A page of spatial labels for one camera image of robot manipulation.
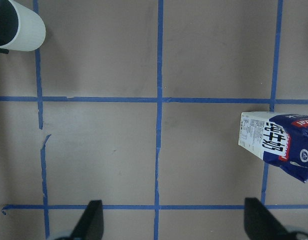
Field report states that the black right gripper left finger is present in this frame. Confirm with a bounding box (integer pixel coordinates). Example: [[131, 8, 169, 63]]
[[69, 200, 104, 240]]

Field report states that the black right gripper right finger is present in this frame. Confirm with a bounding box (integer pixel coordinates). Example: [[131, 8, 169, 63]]
[[244, 197, 308, 240]]

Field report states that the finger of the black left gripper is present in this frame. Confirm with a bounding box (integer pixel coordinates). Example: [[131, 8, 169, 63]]
[[0, 48, 9, 54]]

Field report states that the white mug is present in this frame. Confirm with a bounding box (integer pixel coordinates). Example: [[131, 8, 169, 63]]
[[0, 0, 46, 52]]

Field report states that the blue white milk carton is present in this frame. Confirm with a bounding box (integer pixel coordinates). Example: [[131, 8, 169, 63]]
[[238, 111, 308, 183]]

